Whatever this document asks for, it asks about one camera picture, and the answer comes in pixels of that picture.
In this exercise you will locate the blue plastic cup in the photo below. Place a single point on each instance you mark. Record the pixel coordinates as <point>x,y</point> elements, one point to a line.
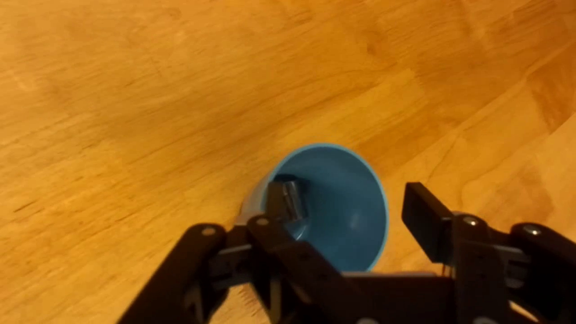
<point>343,201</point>

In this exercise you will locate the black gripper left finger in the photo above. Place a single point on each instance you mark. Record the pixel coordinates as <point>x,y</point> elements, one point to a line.
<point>290,278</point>

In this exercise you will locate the small gold metallic object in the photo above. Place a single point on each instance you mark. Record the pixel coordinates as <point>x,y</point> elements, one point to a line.
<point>287,204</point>

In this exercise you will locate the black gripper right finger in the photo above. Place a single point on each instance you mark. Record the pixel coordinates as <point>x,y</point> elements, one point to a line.
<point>523,276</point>

